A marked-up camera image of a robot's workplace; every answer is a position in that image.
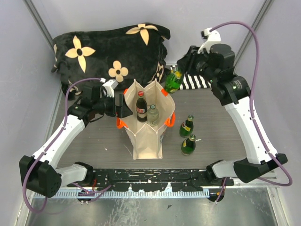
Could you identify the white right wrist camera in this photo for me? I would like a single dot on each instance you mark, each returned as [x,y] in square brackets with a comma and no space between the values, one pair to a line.
[210,39]

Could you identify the black white striped cloth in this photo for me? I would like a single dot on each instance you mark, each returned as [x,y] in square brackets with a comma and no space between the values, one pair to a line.
[194,82]

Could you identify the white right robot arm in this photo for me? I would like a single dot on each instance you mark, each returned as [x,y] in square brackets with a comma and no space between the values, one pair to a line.
[216,66]

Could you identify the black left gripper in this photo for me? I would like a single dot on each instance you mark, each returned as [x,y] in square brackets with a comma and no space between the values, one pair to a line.
[122,110]

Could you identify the white slotted cable duct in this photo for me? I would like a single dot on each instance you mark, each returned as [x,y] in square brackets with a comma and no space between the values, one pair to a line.
[70,193]

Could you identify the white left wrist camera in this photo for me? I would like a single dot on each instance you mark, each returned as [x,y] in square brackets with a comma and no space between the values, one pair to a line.
[107,87]

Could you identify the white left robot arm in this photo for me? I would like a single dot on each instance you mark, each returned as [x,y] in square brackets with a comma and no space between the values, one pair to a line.
[39,172]

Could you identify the green bottle front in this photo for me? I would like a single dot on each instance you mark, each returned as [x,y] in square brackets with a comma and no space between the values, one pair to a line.
[188,145]

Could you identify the black blanket beige flowers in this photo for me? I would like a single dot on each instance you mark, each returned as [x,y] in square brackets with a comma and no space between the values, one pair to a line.
[132,53]

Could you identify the beige canvas bag orange handles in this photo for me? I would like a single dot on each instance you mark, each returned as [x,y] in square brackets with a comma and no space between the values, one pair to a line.
[147,140]

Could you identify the cola bottle red cap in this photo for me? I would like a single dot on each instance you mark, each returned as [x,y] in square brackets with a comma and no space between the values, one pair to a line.
[141,107]

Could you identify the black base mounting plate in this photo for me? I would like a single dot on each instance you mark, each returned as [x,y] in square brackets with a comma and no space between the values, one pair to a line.
[150,180]

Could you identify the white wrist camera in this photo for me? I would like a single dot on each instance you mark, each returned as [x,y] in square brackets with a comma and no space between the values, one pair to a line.
[107,87]
[210,39]

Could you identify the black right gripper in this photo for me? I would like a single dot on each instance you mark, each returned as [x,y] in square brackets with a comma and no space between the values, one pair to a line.
[186,63]

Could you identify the clear glass bottle green cap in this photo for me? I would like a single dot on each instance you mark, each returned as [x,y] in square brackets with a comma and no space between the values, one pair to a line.
[152,115]

